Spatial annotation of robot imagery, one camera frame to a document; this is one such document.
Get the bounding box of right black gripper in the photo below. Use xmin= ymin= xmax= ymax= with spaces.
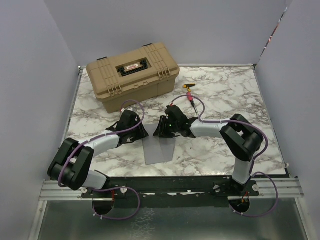
xmin=153 ymin=115 xmax=180 ymax=139

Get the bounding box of grey translucent envelope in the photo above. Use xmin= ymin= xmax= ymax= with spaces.
xmin=142 ymin=123 xmax=176 ymax=165

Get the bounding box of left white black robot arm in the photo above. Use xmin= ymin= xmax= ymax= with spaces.
xmin=47 ymin=110 xmax=149 ymax=198

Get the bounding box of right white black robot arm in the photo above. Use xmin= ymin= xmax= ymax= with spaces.
xmin=153 ymin=105 xmax=268 ymax=196

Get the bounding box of tan plastic toolbox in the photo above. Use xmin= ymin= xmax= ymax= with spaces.
xmin=86 ymin=42 xmax=180 ymax=113

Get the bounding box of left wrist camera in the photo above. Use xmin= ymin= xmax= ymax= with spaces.
xmin=120 ymin=107 xmax=134 ymax=113

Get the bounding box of red handled screwdriver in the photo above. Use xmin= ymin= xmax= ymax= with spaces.
xmin=187 ymin=91 xmax=199 ymax=117

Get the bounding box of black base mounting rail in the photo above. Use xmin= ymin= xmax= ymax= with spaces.
xmin=79 ymin=175 xmax=259 ymax=208

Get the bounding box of aluminium frame rail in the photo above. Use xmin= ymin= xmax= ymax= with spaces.
xmin=28 ymin=66 xmax=85 ymax=240

